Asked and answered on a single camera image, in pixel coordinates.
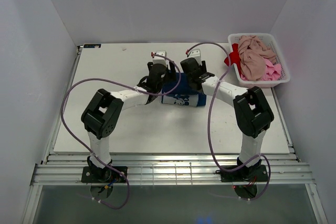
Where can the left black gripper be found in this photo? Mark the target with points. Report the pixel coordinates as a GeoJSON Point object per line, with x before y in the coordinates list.
{"type": "Point", "coordinates": [172, 74]}

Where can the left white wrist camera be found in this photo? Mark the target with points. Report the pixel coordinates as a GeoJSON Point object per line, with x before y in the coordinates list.
{"type": "Point", "coordinates": [158, 57]}

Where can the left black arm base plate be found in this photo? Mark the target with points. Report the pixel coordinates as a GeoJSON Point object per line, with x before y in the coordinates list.
{"type": "Point", "coordinates": [105, 175]}

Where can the beige pink t shirt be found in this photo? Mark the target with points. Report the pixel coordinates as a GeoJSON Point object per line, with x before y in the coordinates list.
{"type": "Point", "coordinates": [254, 56]}

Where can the blue white label sticker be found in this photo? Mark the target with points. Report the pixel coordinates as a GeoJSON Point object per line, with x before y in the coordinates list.
{"type": "Point", "coordinates": [92, 46]}

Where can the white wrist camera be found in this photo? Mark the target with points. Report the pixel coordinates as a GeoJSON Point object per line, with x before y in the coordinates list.
{"type": "Point", "coordinates": [158, 57]}
{"type": "Point", "coordinates": [196, 54]}

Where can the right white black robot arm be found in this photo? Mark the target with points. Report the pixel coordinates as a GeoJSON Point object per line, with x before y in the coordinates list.
{"type": "Point", "coordinates": [253, 117]}

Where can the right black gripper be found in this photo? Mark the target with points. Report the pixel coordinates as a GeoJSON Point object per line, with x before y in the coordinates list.
{"type": "Point", "coordinates": [202, 67]}

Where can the white perforated plastic basket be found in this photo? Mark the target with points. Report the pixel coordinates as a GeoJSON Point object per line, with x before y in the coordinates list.
{"type": "Point", "coordinates": [270, 42]}

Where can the red t shirt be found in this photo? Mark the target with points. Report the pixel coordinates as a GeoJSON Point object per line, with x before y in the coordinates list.
{"type": "Point", "coordinates": [233, 57]}

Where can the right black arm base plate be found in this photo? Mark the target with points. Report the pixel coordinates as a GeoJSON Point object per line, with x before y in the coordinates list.
{"type": "Point", "coordinates": [249, 174]}

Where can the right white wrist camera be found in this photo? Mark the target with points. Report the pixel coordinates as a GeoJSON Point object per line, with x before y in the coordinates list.
{"type": "Point", "coordinates": [196, 54]}

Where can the dark blue t shirt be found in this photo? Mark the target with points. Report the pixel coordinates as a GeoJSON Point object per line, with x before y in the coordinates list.
{"type": "Point", "coordinates": [184, 95]}

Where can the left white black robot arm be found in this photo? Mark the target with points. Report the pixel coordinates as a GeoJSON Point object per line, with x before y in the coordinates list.
{"type": "Point", "coordinates": [102, 113]}

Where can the aluminium frame rails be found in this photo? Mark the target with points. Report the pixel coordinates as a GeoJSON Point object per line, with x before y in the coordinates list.
{"type": "Point", "coordinates": [153, 170]}

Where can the bright pink t shirt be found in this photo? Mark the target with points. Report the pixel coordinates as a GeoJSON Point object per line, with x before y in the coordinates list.
{"type": "Point", "coordinates": [273, 73]}

